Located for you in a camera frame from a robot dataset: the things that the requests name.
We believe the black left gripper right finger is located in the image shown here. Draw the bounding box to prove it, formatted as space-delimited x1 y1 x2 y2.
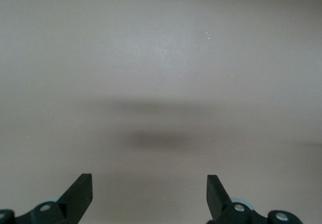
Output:
206 175 302 224

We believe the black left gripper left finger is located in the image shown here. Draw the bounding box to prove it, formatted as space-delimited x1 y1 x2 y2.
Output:
0 173 94 224

